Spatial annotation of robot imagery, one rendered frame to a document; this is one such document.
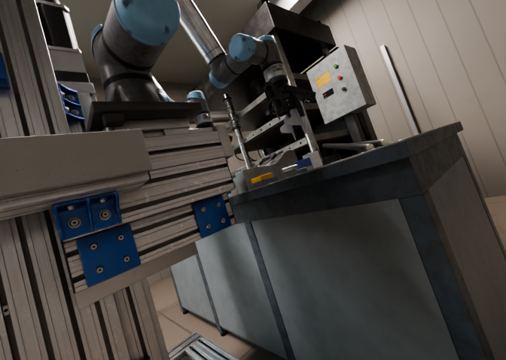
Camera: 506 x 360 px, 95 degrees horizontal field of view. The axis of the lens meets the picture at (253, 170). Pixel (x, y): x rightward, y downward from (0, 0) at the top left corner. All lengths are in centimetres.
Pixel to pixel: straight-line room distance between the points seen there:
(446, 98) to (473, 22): 67
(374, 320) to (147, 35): 89
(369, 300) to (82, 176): 74
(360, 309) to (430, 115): 262
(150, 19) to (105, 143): 26
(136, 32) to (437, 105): 297
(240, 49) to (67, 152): 55
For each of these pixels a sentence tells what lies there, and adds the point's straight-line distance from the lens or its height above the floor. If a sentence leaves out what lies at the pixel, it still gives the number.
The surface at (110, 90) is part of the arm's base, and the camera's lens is 64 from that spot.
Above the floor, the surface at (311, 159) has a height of 83.
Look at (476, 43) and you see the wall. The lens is 321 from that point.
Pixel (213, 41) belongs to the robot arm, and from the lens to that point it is 89.
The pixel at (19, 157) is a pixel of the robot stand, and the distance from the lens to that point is 40.
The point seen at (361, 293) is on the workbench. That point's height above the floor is 42.
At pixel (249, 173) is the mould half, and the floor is 87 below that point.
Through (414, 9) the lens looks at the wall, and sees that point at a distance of 340.
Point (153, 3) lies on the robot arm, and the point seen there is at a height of 119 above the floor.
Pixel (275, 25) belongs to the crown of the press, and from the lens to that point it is 187.
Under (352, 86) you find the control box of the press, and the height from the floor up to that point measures 121.
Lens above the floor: 80
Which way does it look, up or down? 5 degrees up
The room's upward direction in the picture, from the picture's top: 18 degrees counter-clockwise
